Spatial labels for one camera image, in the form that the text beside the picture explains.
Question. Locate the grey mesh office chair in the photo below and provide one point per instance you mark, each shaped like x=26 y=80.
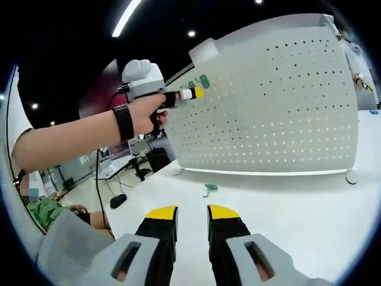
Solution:
x=68 y=247

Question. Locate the black wristband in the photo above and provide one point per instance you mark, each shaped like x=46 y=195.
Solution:
x=123 y=122

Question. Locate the ceiling strip light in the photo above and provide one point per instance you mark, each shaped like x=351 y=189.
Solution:
x=126 y=18

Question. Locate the white perforated mounting plate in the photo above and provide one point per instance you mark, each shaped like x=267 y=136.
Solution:
x=268 y=119

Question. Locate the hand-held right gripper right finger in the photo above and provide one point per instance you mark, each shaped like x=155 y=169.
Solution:
x=229 y=253

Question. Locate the green hook assembly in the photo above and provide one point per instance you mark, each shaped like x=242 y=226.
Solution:
x=192 y=84
x=212 y=187
x=204 y=81

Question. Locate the black office chair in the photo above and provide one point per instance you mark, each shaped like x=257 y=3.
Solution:
x=159 y=159

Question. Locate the person's left hand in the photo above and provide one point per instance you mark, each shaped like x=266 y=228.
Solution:
x=144 y=116

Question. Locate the round ceiling spotlights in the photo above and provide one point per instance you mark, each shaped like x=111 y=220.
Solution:
x=192 y=33

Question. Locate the dark red display screen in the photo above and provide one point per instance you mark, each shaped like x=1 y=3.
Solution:
x=98 y=89

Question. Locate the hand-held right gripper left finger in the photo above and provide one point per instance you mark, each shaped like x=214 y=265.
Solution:
x=157 y=253

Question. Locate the computer monitor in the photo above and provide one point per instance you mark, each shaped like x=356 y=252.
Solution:
x=119 y=152

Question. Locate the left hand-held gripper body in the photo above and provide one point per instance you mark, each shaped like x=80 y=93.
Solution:
x=144 y=80

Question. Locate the black computer mouse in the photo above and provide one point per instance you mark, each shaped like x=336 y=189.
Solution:
x=118 y=201

